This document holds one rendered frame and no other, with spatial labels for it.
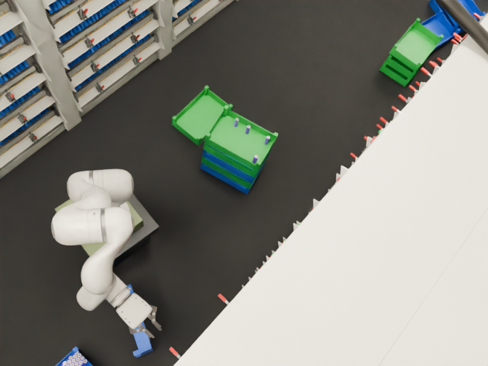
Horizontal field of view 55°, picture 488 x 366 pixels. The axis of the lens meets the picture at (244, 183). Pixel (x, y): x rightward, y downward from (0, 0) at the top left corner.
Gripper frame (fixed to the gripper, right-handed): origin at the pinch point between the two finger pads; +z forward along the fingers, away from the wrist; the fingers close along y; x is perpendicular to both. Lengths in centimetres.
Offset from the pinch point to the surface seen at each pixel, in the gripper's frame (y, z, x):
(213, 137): -85, -41, -31
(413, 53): -226, 3, -41
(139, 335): 4.5, 0.7, -35.8
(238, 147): -90, -29, -29
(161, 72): -108, -95, -73
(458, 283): -29, 16, 126
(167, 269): -27, -10, -58
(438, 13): -280, -2, -52
